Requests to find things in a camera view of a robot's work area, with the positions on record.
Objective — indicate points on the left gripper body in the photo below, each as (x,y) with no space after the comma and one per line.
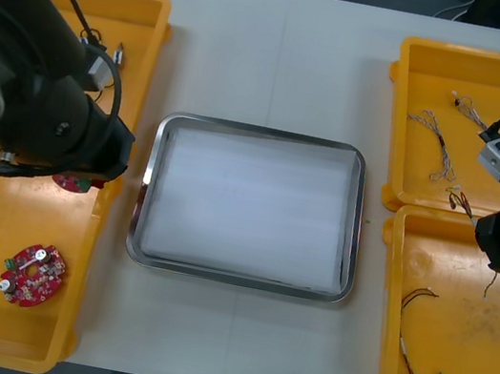
(109,147)

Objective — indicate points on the round red circuit board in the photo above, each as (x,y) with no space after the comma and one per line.
(69,183)
(43,286)

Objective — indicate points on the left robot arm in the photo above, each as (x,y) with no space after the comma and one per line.
(15,34)

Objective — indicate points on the steel tray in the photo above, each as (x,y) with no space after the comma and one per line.
(136,225)

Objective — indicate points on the small solenoid blue label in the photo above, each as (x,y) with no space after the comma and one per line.
(85,40)
(119,55)

